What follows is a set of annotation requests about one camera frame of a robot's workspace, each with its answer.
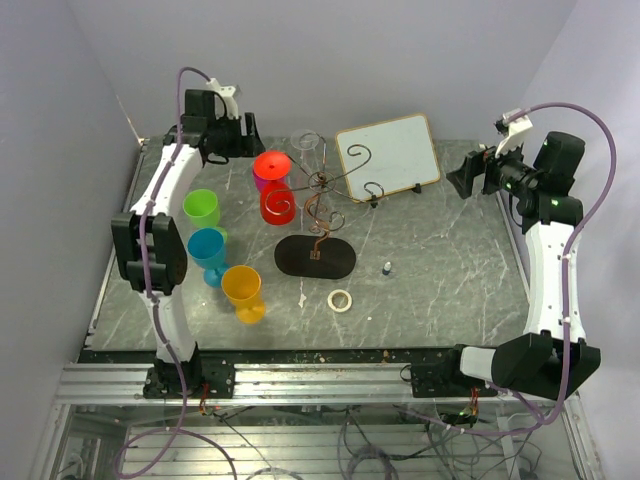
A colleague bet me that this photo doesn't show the orange wine glass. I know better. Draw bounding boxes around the orange wine glass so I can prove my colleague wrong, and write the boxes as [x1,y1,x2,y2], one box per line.
[221,265,266,324]

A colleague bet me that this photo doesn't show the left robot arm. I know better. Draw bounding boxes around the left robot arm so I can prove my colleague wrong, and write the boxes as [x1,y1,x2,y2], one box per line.
[111,82,265,399]

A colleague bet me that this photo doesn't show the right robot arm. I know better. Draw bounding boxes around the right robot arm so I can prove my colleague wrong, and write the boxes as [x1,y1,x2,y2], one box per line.
[440,131,601,400]

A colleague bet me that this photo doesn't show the clear wine glass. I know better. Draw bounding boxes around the clear wine glass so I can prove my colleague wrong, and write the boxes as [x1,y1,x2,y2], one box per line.
[290,129,321,173]

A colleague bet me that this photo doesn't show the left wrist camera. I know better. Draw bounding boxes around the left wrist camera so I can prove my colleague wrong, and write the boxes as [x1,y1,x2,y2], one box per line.
[206,78,240,120]

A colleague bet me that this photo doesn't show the green wine glass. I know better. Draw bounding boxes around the green wine glass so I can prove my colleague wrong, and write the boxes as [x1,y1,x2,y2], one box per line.
[183,189,228,242]

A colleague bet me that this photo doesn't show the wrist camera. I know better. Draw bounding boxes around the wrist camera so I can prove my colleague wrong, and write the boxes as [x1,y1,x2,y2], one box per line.
[495,109,533,157]
[206,78,240,120]

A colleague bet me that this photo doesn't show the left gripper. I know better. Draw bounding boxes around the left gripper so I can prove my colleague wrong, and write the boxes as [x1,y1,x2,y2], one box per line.
[211,114,268,159]

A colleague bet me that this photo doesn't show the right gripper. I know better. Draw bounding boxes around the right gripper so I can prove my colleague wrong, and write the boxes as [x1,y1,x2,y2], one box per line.
[447,133,540,199]

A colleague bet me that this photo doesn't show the purple cable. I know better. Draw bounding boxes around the purple cable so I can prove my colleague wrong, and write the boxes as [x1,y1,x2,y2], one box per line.
[112,66,236,480]
[519,101,616,426]

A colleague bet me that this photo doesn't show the aluminium frame rail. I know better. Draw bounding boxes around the aluminium frame rail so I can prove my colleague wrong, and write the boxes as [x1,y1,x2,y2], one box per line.
[52,362,581,406]

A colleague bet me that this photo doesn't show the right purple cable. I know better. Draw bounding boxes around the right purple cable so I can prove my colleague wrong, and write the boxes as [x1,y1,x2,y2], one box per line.
[519,101,616,426]

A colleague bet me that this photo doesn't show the metal wine glass rack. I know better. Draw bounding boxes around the metal wine glass rack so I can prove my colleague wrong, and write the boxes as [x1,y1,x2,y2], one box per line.
[274,134,357,280]

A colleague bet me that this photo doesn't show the masking tape roll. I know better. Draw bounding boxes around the masking tape roll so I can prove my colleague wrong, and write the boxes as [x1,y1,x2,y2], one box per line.
[327,289,353,313]

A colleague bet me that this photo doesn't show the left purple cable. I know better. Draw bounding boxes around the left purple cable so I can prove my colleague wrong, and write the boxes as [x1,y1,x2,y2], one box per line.
[112,66,236,480]

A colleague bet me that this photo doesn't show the red wine glass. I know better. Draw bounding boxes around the red wine glass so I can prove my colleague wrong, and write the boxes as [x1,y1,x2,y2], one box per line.
[252,151,297,227]

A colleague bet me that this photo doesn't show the small whiteboard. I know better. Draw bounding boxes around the small whiteboard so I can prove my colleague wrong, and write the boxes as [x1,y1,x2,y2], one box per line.
[335,113,441,202]

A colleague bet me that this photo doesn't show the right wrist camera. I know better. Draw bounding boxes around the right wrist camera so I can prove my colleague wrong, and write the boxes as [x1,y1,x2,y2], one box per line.
[495,109,533,157]

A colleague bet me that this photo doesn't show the pink wine glass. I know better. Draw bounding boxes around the pink wine glass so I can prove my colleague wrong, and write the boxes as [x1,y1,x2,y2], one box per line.
[252,165,289,192]

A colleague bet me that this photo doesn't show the blue wine glass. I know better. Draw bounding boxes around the blue wine glass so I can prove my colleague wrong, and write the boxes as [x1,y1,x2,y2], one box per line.
[187,228,229,288]

